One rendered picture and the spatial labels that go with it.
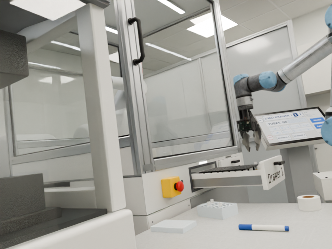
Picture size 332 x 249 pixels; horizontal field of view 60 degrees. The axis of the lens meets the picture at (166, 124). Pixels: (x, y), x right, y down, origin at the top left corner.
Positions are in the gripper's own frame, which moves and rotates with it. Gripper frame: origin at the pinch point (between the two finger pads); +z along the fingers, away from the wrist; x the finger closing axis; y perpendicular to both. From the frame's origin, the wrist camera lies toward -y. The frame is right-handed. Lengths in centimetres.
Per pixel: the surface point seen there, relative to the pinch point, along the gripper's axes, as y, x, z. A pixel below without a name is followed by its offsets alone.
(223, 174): 21.4, -7.3, 8.9
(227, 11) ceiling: -234, -85, -183
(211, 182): 21.7, -13.2, 11.7
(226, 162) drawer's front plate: -14.3, -21.3, 6.3
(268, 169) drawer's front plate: 18.3, 10.8, 8.3
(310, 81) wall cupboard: -308, -9, -73
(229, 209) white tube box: 40.4, 1.8, 18.8
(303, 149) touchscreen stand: -84, 7, 8
